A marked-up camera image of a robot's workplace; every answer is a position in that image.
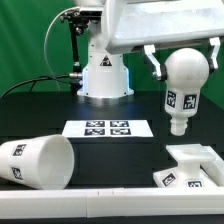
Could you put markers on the marker sheet on table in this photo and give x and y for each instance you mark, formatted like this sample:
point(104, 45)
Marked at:
point(106, 128)

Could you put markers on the white right rail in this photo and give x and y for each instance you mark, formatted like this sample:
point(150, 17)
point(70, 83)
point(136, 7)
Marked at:
point(215, 167)

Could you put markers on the white lamp base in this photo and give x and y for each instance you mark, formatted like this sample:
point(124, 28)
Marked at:
point(187, 173)

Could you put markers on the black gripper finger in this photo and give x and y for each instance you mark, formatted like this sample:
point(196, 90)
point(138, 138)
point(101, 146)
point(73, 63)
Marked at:
point(159, 71)
point(213, 51)

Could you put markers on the white front rail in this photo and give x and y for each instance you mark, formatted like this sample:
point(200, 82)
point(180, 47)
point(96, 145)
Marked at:
point(114, 202)

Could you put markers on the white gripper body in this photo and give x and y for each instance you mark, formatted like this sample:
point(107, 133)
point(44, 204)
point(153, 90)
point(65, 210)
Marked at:
point(132, 23)

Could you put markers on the white conical lamp shade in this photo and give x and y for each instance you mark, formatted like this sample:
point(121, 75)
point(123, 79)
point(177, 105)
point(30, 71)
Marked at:
point(44, 163)

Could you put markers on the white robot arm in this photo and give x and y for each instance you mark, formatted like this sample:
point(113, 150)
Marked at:
point(105, 77)

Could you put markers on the black camera on stand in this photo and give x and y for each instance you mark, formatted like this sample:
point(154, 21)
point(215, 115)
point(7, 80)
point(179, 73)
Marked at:
point(91, 12)

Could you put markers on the white rail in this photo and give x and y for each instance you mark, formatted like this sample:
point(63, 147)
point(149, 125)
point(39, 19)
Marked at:
point(114, 202)
point(215, 167)

